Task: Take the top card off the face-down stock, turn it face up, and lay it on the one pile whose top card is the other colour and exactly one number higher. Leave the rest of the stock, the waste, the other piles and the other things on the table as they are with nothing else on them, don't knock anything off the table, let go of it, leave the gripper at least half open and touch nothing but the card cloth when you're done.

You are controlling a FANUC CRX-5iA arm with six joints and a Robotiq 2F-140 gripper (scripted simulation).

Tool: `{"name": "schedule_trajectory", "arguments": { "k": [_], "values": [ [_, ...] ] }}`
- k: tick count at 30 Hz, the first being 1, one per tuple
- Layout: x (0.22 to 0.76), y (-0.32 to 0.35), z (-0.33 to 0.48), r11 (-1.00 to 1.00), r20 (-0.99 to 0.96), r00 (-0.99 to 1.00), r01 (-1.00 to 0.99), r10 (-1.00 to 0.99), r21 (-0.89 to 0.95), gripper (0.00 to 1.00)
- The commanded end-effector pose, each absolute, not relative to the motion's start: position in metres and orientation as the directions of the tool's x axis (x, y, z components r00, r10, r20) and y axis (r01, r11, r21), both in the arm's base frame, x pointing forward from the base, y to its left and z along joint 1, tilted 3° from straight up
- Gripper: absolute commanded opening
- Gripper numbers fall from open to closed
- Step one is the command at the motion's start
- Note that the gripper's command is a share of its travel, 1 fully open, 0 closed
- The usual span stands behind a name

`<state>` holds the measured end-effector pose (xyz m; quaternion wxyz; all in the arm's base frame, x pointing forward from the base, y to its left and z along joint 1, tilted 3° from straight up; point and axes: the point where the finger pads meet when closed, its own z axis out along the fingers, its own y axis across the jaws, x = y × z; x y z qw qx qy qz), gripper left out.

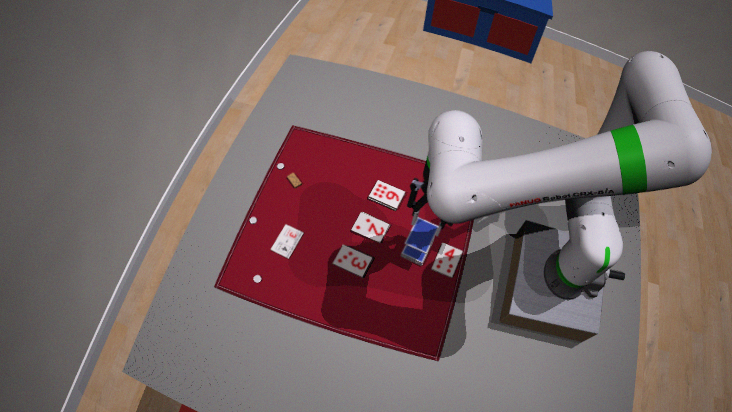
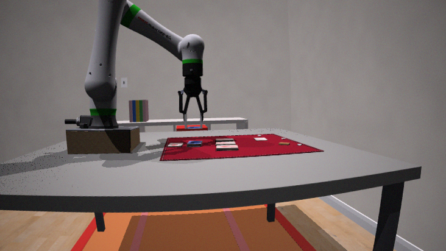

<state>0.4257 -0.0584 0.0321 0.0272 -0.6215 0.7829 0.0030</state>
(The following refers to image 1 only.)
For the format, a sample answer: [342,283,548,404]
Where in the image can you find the blue playing card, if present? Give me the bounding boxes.
[401,245,427,263]

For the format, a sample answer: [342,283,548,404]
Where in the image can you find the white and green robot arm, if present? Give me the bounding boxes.
[423,51,712,299]

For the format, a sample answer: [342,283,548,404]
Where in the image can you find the dark red card cloth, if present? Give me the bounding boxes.
[214,125,474,361]
[219,129,470,356]

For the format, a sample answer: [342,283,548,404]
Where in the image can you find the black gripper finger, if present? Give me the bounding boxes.
[435,220,453,236]
[407,178,428,225]

